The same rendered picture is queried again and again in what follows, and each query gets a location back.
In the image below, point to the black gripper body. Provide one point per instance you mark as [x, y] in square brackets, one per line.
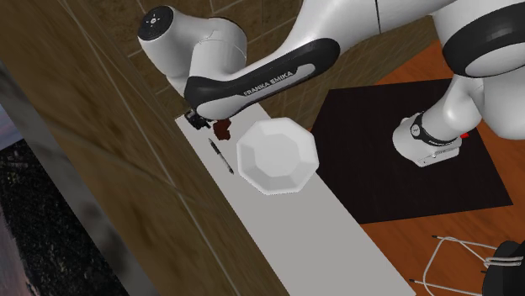
[197, 119]

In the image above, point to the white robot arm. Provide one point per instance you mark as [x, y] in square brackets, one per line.
[340, 24]

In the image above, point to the dark red small object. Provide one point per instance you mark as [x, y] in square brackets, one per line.
[222, 128]

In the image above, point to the black and silver pen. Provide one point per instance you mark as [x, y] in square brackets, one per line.
[220, 156]

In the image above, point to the white octagonal bowl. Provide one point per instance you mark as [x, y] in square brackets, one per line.
[279, 158]

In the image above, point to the window with grey frame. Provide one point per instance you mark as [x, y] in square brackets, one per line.
[41, 229]

